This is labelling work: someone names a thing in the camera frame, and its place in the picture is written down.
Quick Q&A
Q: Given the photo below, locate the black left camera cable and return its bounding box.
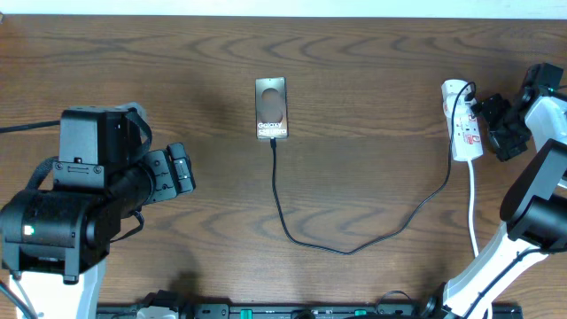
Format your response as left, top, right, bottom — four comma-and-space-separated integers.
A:
0, 119, 61, 135

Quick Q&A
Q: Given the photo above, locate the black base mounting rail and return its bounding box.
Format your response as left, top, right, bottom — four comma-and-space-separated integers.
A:
95, 290, 524, 319

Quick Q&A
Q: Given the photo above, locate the black right camera cable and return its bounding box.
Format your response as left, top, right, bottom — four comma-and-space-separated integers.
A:
460, 247, 567, 319

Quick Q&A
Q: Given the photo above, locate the black camera cable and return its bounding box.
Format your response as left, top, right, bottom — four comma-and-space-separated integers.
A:
460, 247, 567, 319
0, 119, 61, 135

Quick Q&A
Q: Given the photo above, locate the white power strip cord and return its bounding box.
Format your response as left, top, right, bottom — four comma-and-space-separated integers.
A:
466, 159, 481, 259

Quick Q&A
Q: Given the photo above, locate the black USB charging cable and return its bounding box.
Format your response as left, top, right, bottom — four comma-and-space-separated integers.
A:
268, 81, 478, 256

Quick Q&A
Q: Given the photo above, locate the white USB charger plug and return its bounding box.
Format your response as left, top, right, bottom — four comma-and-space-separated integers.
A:
441, 79, 477, 119

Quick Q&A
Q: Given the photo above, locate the white power strip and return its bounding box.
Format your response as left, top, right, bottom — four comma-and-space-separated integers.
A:
439, 79, 485, 162

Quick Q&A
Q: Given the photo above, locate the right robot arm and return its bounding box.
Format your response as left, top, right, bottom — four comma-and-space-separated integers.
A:
420, 63, 566, 318

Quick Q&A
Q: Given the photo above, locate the Galaxy S25 Ultra smartphone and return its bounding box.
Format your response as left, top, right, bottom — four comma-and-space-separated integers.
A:
255, 77, 289, 139

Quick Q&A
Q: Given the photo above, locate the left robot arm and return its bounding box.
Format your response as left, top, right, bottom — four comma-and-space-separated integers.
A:
1, 103, 196, 318

